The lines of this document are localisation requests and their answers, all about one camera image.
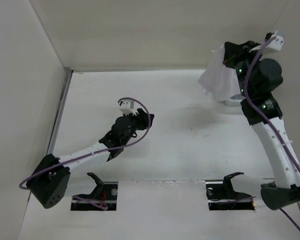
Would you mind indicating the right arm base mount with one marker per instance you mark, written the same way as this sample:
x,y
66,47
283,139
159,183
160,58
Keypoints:
x,y
221,195

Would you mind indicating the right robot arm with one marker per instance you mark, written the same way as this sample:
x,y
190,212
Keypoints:
x,y
265,117

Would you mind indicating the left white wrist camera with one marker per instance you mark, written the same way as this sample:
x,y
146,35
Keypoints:
x,y
126,106

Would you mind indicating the left metal table rail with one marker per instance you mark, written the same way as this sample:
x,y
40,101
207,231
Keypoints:
x,y
60,109

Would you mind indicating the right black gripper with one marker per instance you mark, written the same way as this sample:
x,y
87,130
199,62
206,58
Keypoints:
x,y
234,52

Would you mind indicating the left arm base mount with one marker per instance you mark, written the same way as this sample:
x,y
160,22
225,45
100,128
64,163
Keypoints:
x,y
103,196

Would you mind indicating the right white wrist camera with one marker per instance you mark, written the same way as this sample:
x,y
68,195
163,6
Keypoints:
x,y
276,44

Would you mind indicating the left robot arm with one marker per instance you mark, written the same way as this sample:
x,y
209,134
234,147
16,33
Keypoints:
x,y
49,181

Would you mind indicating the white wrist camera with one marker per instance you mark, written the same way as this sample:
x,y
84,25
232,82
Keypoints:
x,y
276,44
126,106

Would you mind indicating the pale pink tank top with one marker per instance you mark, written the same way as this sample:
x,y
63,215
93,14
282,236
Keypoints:
x,y
218,80

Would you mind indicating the white plastic laundry basket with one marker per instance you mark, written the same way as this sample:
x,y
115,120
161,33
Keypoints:
x,y
234,101

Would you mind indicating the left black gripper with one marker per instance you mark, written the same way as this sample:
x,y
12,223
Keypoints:
x,y
143,121

